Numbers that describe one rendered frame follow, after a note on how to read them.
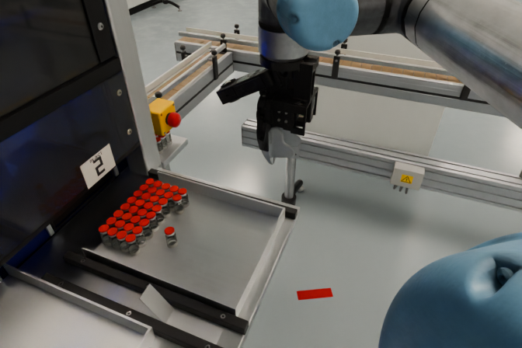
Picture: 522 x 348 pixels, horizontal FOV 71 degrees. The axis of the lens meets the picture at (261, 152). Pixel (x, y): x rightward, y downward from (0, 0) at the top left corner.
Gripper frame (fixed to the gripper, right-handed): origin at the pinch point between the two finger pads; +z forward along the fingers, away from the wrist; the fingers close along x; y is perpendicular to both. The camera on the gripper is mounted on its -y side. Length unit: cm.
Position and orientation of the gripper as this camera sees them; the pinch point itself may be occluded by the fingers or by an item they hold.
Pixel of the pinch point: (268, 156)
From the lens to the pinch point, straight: 66.9
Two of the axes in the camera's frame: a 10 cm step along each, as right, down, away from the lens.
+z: 0.0, 8.0, 6.0
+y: 9.3, 2.2, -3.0
